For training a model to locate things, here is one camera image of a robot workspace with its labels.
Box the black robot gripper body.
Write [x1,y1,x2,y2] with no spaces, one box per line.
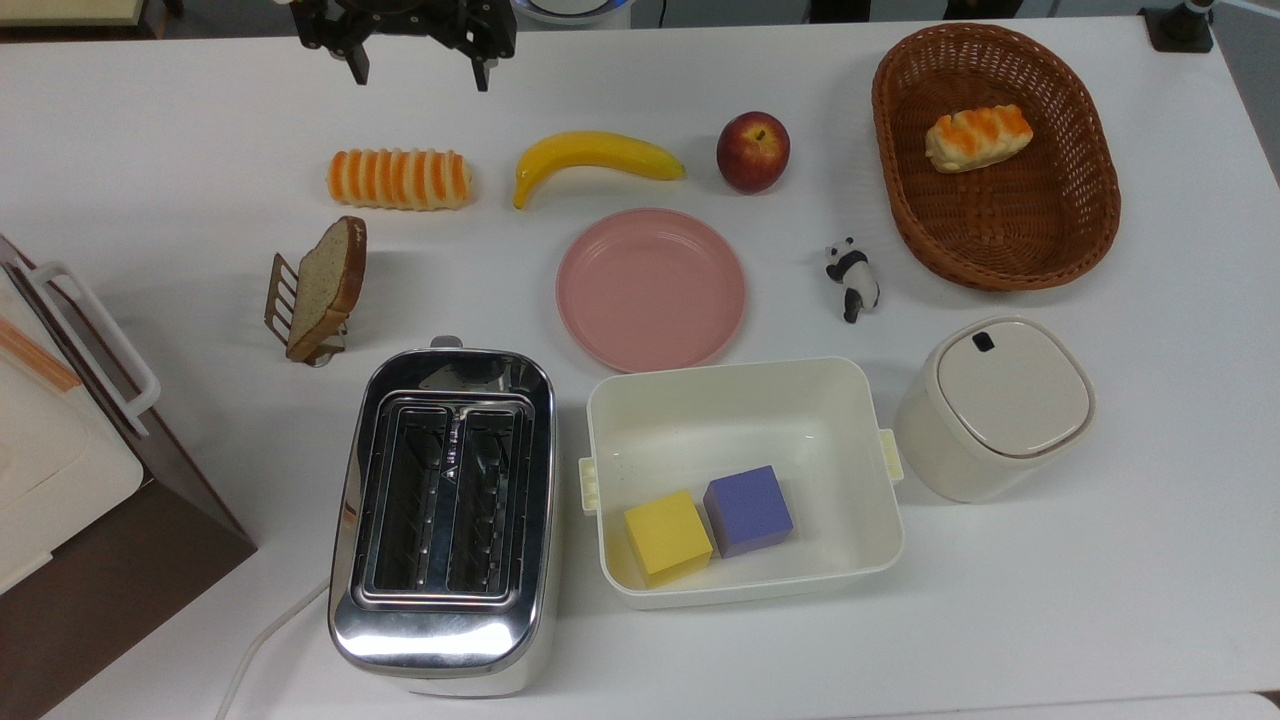
[293,0,518,59]

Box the brown crust bread slice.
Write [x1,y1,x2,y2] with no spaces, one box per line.
[285,216,368,363]

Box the orange striped long bread roll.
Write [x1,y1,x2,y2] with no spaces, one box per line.
[327,148,473,212]

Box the silver cream toaster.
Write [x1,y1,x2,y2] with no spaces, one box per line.
[328,335,561,699]

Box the yellow banana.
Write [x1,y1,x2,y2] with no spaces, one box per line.
[513,131,687,211]

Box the metal toast rack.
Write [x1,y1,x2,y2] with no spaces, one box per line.
[264,253,350,368]

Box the pink plate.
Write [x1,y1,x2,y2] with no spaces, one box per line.
[556,208,747,373]

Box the red apple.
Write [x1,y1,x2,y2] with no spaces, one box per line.
[716,111,791,194]

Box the cream plastic container box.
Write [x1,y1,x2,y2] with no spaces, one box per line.
[578,357,906,611]

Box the panda figurine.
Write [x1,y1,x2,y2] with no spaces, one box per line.
[825,237,881,324]

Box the yellow cube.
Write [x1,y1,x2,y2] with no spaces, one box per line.
[624,490,714,588]

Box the orange glazed bun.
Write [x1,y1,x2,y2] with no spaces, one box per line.
[924,104,1034,174]

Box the purple cube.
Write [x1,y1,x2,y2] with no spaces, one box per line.
[703,465,795,559]

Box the brown wicker basket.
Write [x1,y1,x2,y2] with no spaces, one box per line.
[872,23,1122,292]

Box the cream lidded trash can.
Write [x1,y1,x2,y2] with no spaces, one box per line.
[893,316,1097,504]

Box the brown drawer cabinet white handle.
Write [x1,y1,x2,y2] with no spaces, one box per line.
[0,233,258,720]

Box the white toaster power cable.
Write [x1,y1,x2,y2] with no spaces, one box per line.
[214,578,333,720]

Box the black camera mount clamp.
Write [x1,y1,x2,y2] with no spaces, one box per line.
[1140,0,1217,54]

